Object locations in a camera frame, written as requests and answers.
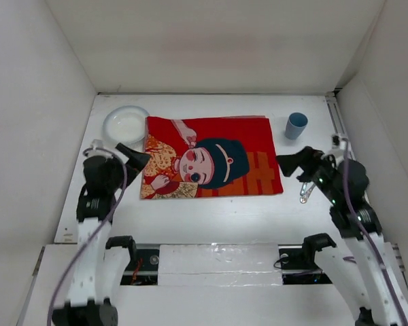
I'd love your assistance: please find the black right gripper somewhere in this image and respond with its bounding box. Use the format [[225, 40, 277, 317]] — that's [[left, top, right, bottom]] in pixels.
[[275, 144, 341, 203]]

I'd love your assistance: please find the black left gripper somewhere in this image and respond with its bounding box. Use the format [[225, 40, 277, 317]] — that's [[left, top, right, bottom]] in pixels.
[[106, 144, 150, 192]]

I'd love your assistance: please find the red patterned cloth placemat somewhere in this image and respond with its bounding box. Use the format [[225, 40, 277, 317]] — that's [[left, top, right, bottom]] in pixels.
[[140, 116, 284, 200]]

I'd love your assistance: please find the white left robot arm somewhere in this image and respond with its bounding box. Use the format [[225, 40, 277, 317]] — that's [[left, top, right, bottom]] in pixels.
[[47, 140, 150, 325]]

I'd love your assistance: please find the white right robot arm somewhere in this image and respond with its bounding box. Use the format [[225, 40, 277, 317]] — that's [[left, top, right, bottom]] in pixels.
[[276, 147, 408, 325]]

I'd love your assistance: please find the silver table knife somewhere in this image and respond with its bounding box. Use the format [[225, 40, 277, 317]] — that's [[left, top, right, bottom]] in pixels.
[[300, 182, 316, 204]]

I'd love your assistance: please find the blue cup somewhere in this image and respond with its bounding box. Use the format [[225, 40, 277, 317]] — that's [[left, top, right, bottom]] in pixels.
[[284, 112, 308, 140]]

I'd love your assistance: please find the white blue-rimmed plate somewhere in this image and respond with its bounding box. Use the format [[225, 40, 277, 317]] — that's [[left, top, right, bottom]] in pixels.
[[101, 105, 149, 151]]

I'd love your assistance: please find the aluminium rail on right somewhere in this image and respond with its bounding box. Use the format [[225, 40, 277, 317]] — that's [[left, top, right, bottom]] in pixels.
[[325, 92, 347, 135]]

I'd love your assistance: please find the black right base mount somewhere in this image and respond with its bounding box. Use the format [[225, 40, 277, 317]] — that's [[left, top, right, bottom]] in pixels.
[[273, 233, 336, 285]]

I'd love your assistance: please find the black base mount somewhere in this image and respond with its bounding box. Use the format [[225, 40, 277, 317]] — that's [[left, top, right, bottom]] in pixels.
[[105, 236, 160, 286], [273, 233, 336, 285]]

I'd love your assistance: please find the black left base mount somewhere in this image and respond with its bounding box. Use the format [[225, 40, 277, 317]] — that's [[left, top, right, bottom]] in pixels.
[[105, 236, 160, 286]]

